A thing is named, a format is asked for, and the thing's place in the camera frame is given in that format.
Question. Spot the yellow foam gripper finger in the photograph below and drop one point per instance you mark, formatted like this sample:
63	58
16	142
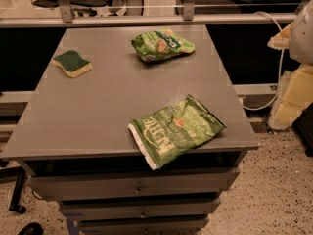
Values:
295	94
281	40

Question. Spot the green and yellow sponge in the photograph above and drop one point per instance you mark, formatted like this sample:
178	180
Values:
72	63

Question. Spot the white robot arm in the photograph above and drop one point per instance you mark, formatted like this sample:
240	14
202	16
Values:
301	40

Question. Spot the green chip bag far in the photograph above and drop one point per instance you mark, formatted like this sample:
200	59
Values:
159	45

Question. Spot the green jalapeno kettle chip bag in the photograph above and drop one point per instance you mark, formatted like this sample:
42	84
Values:
168	133

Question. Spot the middle grey drawer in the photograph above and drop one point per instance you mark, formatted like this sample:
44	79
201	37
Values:
140	209

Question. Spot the grey drawer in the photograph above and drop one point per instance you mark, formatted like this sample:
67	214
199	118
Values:
140	209
133	184
133	225

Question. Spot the bottom grey drawer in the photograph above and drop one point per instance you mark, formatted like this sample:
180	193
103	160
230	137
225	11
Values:
133	225

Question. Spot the grey drawer cabinet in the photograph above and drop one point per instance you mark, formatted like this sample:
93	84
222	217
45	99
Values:
75	139

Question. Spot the top grey drawer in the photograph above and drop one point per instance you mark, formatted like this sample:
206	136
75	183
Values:
133	184

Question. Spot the black chair leg caster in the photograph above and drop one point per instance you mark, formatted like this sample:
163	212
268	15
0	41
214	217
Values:
17	175

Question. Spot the black round object floor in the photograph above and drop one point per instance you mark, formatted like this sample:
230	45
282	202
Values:
33	228

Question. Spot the metal railing frame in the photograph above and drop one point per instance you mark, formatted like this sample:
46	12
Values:
60	13

